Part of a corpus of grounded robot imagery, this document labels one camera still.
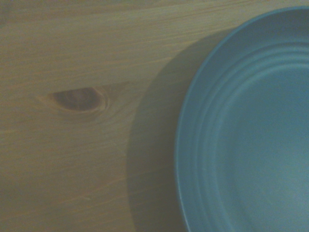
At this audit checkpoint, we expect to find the blue round plate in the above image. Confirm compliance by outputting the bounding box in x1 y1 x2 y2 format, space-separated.
174 6 309 232

